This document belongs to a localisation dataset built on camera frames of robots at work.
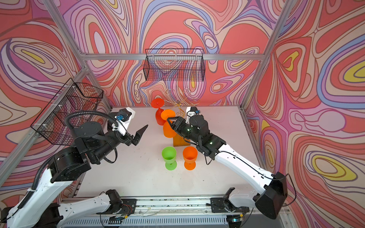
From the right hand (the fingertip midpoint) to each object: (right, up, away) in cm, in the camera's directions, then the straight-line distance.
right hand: (169, 124), depth 68 cm
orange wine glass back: (+11, -18, +14) cm, 25 cm away
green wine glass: (-1, -18, +15) cm, 24 cm away
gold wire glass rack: (+6, +21, +51) cm, 55 cm away
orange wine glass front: (-1, -4, +11) cm, 12 cm away
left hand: (-11, +3, -13) cm, 17 cm away
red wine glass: (-7, +11, +9) cm, 16 cm away
